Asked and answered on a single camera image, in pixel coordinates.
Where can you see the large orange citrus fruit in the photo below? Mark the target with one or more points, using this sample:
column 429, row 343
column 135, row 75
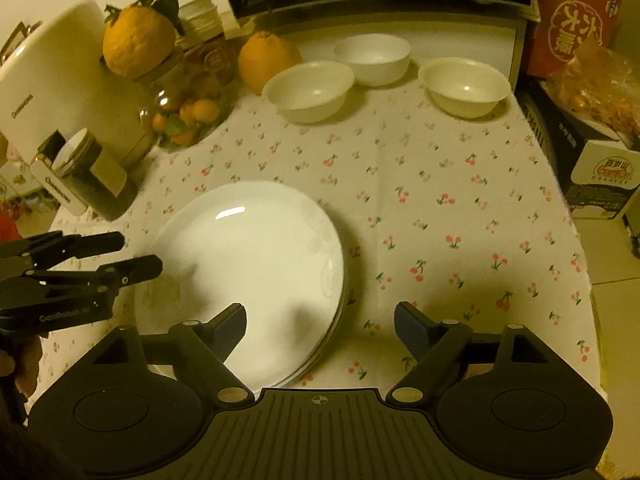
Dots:
column 265, row 65

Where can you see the framed picture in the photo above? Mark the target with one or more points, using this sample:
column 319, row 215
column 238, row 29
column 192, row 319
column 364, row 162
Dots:
column 15, row 40

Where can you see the cherry print tablecloth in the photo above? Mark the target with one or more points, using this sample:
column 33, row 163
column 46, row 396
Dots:
column 450, row 210

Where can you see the plastic bag of oranges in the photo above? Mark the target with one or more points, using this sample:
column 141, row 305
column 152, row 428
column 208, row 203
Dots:
column 600, row 95

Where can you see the jar of dark tea leaves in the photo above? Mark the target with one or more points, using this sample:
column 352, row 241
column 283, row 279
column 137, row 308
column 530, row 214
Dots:
column 107, row 195

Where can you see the white floral print plate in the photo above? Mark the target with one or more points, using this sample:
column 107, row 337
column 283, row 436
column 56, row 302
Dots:
column 240, row 250

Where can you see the person's left hand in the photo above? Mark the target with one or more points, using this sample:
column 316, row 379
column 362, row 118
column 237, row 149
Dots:
column 29, row 360

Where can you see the cream ceramic bowl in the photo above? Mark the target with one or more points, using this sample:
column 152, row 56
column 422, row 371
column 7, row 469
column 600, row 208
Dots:
column 310, row 95
column 465, row 90

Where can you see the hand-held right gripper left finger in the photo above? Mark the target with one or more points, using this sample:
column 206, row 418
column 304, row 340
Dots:
column 227, row 330

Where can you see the large blue patterned plate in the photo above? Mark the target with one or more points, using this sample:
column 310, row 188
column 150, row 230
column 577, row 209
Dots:
column 320, row 355

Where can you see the white ceramic bowl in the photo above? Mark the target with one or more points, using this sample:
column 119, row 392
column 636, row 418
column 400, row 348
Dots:
column 372, row 62

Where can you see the glass jar of kumquats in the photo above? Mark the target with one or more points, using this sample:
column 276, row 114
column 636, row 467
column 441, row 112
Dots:
column 185, row 110

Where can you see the black and white cardboard box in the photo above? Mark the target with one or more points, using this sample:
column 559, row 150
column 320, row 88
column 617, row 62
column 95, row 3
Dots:
column 600, row 180

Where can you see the large orange with leaves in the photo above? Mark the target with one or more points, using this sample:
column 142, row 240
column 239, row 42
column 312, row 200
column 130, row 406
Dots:
column 137, row 45

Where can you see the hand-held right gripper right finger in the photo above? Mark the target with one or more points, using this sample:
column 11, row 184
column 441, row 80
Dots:
column 412, row 327

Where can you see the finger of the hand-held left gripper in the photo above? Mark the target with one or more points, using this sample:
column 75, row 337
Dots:
column 115, row 272
column 75, row 245

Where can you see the stack of round tins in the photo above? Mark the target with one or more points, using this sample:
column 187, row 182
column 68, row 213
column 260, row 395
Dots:
column 200, row 17

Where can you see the red cardboard box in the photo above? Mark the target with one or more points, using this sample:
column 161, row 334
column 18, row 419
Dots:
column 570, row 25

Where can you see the white low shelf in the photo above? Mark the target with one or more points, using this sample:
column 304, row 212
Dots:
column 450, row 30

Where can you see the white air fryer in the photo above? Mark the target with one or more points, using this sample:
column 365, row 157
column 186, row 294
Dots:
column 60, row 70

